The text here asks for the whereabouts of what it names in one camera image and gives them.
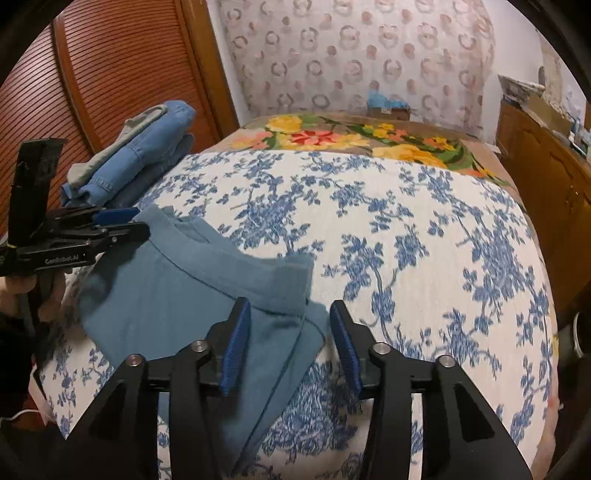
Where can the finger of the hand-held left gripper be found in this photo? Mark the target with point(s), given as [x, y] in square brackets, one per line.
[117, 215]
[129, 233]

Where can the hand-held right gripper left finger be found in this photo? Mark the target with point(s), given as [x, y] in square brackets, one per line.
[235, 350]

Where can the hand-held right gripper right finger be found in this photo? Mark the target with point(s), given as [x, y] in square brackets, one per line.
[347, 350]

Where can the teal blue t-shirt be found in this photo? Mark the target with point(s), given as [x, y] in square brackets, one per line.
[161, 295]

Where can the person's left forearm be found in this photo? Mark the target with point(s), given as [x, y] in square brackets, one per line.
[14, 369]

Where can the folded dark blue pants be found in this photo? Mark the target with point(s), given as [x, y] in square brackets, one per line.
[157, 175]

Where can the folded grey pants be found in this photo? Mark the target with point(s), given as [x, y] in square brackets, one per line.
[111, 147]

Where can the person's left hand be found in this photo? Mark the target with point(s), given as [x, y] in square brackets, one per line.
[14, 290]

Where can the stack of folded blue clothes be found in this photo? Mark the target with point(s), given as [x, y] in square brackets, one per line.
[138, 147]

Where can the blue floral white bedspread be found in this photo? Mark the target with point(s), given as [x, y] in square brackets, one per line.
[415, 254]

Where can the wooden louvered wardrobe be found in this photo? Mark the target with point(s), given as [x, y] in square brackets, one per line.
[115, 69]

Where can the yellow flowered brown blanket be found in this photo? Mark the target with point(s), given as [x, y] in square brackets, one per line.
[323, 136]

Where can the white round bin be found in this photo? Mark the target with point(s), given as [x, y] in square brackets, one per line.
[581, 337]

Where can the small box with blue cover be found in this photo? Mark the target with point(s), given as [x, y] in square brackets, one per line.
[388, 105]

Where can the wooden cabinet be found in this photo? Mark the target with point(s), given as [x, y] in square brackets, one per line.
[545, 184]

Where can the cardboard box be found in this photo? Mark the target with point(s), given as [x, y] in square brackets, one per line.
[549, 115]

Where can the patterned storage box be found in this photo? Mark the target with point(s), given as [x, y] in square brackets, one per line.
[519, 87]

